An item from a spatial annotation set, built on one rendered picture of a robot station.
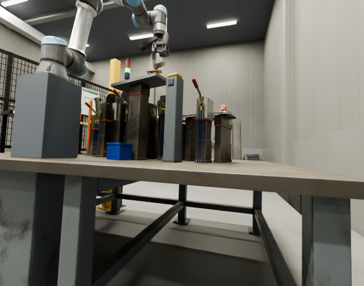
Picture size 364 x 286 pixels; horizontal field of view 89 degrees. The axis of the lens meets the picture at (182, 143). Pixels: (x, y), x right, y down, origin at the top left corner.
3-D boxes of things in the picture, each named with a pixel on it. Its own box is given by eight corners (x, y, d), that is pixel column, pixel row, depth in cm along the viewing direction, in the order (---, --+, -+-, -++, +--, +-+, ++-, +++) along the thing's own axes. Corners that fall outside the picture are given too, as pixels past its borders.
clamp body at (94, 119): (98, 156, 162) (101, 116, 164) (88, 156, 154) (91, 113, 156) (94, 155, 166) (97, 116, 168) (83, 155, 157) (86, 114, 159)
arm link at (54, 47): (33, 58, 93) (35, 32, 94) (54, 70, 107) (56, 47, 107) (54, 57, 92) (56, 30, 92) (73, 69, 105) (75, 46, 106)
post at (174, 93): (181, 162, 97) (185, 80, 100) (173, 162, 91) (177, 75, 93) (170, 161, 101) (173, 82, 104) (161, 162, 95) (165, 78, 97)
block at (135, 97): (147, 159, 110) (150, 86, 113) (136, 160, 104) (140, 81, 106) (135, 159, 116) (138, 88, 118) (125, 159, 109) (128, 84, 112)
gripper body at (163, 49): (165, 50, 100) (166, 29, 101) (150, 51, 102) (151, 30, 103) (169, 58, 108) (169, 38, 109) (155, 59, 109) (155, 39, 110)
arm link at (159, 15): (155, 15, 111) (168, 13, 110) (153, 32, 111) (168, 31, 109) (151, 4, 103) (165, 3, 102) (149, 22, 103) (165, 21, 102)
